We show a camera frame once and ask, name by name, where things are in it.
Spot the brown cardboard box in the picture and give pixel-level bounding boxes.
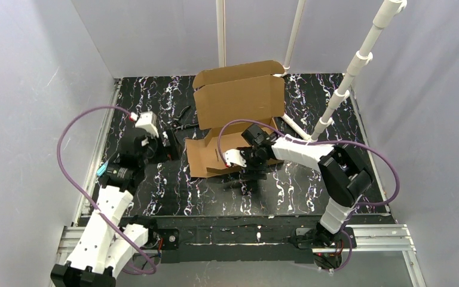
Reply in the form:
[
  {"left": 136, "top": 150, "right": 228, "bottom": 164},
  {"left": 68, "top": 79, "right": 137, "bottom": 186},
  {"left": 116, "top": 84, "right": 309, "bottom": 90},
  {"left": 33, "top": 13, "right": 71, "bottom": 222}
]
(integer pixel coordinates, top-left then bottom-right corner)
[{"left": 185, "top": 60, "right": 285, "bottom": 178}]

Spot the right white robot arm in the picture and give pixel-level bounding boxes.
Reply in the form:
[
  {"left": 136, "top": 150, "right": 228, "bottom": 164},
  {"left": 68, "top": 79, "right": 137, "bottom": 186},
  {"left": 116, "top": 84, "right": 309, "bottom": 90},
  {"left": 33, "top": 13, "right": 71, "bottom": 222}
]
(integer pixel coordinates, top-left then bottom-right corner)
[{"left": 217, "top": 120, "right": 374, "bottom": 240}]

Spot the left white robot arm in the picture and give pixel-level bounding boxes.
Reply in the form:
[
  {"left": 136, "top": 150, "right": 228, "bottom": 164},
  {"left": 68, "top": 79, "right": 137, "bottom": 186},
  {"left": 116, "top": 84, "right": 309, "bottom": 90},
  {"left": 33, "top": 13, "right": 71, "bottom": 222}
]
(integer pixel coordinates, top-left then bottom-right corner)
[{"left": 50, "top": 127, "right": 182, "bottom": 286}]

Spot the blue pen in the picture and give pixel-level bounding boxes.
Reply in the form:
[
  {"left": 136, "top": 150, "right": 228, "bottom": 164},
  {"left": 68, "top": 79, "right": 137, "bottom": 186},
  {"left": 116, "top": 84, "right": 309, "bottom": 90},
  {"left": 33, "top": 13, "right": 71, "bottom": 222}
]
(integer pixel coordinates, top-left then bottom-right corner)
[{"left": 96, "top": 161, "right": 108, "bottom": 177}]

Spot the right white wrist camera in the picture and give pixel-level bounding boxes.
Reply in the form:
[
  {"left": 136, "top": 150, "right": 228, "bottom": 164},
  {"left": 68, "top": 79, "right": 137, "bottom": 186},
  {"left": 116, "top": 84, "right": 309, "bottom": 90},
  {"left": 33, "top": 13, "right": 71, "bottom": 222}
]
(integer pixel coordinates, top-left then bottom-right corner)
[{"left": 223, "top": 149, "right": 247, "bottom": 167}]

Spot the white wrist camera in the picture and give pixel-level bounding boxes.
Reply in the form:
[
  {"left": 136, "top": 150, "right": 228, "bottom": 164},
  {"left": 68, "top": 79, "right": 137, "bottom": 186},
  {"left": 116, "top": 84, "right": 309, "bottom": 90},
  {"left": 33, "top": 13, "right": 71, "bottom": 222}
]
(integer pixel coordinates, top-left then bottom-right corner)
[
  {"left": 130, "top": 111, "right": 159, "bottom": 138},
  {"left": 223, "top": 149, "right": 247, "bottom": 167}
]

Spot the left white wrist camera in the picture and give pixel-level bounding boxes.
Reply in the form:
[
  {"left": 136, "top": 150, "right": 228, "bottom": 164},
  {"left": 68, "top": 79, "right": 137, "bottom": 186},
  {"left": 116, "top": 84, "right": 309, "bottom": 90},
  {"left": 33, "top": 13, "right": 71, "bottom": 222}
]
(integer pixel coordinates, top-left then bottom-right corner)
[{"left": 130, "top": 111, "right": 159, "bottom": 138}]

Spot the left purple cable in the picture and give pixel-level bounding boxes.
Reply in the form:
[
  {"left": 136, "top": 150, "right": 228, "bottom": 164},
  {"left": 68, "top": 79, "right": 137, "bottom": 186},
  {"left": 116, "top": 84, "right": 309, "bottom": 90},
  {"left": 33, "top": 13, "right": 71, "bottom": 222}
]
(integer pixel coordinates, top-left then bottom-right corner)
[{"left": 57, "top": 105, "right": 159, "bottom": 276}]

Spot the purple cable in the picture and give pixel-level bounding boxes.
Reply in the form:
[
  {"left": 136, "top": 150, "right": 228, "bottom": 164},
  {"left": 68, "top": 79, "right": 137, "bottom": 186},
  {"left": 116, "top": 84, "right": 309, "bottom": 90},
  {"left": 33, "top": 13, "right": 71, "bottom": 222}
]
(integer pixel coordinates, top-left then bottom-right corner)
[
  {"left": 57, "top": 105, "right": 159, "bottom": 276},
  {"left": 217, "top": 118, "right": 400, "bottom": 274}
]

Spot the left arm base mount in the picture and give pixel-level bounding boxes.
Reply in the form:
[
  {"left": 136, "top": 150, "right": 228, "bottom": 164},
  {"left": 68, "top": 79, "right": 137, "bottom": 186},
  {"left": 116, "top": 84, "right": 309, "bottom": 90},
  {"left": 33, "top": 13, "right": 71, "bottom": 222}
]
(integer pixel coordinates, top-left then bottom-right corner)
[{"left": 119, "top": 215, "right": 180, "bottom": 255}]

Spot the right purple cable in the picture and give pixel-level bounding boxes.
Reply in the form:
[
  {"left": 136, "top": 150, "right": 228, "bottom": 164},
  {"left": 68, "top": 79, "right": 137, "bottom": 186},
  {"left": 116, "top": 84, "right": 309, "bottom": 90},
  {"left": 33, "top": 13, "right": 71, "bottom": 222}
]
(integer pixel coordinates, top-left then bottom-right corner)
[{"left": 217, "top": 118, "right": 400, "bottom": 274}]

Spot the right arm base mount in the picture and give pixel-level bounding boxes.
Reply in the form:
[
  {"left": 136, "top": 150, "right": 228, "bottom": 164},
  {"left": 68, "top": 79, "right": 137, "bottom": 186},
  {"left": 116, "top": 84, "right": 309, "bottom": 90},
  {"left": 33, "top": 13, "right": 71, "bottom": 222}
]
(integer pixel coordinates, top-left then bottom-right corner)
[{"left": 287, "top": 222, "right": 357, "bottom": 272}]

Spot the aluminium table frame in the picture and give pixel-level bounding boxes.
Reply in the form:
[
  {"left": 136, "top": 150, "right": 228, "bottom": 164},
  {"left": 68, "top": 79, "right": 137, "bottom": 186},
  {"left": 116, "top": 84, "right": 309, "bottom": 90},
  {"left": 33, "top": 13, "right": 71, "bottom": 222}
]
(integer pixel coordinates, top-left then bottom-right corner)
[{"left": 49, "top": 78, "right": 427, "bottom": 287}]

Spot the white PVC pipe frame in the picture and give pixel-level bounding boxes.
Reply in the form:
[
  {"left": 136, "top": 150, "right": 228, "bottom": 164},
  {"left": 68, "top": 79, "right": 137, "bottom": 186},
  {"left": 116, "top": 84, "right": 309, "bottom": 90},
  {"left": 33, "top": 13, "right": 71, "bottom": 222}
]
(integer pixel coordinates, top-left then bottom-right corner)
[{"left": 216, "top": 0, "right": 408, "bottom": 142}]

